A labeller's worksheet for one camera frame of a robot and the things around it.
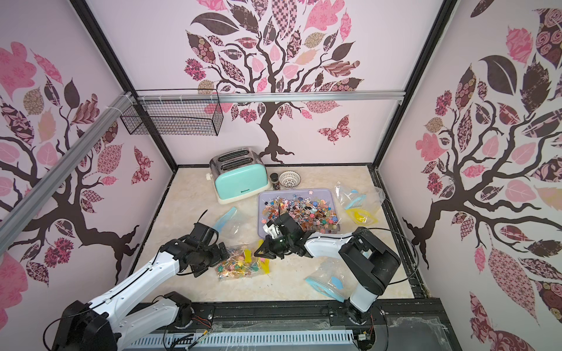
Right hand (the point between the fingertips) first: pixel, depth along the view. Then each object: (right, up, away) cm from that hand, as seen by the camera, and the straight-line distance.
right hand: (253, 254), depth 80 cm
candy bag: (-9, +8, +10) cm, 15 cm away
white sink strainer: (+14, +29, +31) cm, 44 cm away
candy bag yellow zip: (-5, -5, +4) cm, 8 cm away
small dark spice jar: (+7, +30, +24) cm, 38 cm away
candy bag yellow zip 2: (+47, +13, +10) cm, 50 cm away
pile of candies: (+24, +12, +18) cm, 32 cm away
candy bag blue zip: (+30, -9, +1) cm, 31 cm away
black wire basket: (-32, +58, +15) cm, 69 cm away
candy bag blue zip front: (+43, +19, +24) cm, 53 cm away
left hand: (-13, -5, +2) cm, 14 cm away
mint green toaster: (-9, +31, +15) cm, 35 cm away
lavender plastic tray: (+2, +21, +27) cm, 34 cm away
